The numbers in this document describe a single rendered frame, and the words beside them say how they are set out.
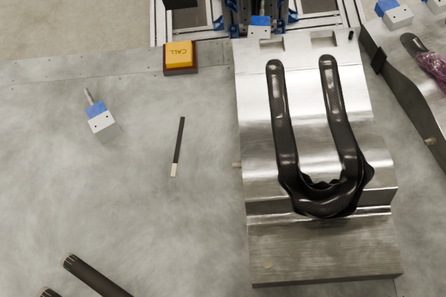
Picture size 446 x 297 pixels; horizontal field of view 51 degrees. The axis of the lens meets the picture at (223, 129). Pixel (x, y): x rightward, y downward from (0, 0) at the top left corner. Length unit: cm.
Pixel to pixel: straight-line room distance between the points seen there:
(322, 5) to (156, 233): 130
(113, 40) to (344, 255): 165
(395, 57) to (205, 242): 55
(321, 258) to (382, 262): 10
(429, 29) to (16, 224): 96
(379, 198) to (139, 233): 46
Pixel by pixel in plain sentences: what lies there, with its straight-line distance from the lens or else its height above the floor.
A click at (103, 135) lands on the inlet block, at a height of 83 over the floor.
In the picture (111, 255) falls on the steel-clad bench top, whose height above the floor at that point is 80.
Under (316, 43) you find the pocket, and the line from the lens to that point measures 104.
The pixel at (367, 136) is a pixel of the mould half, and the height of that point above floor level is 91.
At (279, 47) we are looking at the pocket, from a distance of 103.
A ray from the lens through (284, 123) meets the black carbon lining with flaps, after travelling 91.
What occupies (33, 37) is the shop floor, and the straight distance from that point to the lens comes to 241.
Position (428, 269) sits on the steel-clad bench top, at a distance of 95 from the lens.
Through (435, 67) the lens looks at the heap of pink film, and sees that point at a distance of 100.
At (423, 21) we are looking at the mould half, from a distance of 113.
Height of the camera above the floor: 169
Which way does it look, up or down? 64 degrees down
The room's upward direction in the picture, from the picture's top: 11 degrees counter-clockwise
